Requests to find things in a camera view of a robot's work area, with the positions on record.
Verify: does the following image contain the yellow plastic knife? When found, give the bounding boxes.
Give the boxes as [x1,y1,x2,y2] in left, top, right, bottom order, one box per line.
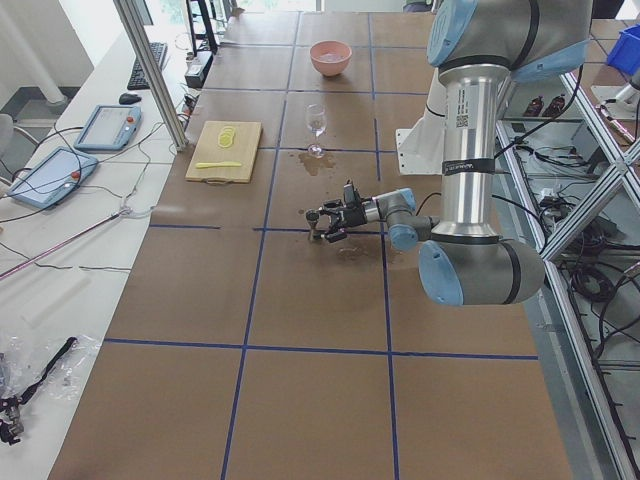
[195,161,243,169]

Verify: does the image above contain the black power box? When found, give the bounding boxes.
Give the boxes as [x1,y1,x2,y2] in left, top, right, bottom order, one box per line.
[184,50,213,89]

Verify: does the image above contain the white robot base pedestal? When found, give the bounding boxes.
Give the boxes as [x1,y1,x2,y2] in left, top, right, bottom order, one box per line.
[396,69,446,175]

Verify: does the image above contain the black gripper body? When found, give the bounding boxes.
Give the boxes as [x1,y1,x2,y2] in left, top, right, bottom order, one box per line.
[335,200,366,231]

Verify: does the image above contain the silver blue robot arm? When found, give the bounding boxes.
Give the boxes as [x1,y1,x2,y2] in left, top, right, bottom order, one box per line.
[306,1,592,306]

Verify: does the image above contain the clear wine glass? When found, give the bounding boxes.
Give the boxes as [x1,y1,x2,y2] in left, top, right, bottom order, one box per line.
[306,104,327,158]

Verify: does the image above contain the blue teach pendant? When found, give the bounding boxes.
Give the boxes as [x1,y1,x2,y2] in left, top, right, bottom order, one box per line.
[7,147,98,209]
[74,105,141,152]

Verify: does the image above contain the far blue teach pendant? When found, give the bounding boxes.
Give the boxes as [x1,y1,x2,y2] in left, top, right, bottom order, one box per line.
[74,105,141,152]

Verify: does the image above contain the black computer mouse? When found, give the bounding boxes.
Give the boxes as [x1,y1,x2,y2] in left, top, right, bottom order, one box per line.
[118,93,141,105]

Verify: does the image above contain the blue plastic bin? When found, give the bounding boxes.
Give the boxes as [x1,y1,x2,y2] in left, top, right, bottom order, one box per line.
[606,24,640,75]

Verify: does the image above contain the aluminium frame post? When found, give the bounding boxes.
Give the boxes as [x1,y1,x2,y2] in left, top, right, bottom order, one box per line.
[113,0,188,152]

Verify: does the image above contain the steel double jigger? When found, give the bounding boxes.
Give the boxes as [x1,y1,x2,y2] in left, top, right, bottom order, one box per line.
[305,209,320,242]

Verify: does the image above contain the near blue teach pendant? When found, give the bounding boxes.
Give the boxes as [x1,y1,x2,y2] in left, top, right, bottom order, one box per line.
[7,147,98,209]

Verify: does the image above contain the black keyboard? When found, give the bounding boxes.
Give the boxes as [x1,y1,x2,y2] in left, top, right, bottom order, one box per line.
[126,41,170,91]

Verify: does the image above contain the plastic bag with black parts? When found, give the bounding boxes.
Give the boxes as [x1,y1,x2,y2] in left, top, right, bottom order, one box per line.
[1,333,102,446]

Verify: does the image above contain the pink bowl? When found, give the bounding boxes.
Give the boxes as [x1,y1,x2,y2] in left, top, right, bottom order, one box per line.
[310,41,352,77]

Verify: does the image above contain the bamboo cutting board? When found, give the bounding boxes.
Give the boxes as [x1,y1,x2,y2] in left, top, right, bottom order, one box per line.
[185,121,262,183]

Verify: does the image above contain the clear ice cube pile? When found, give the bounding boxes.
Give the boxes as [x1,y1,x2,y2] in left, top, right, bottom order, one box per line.
[318,52,343,63]

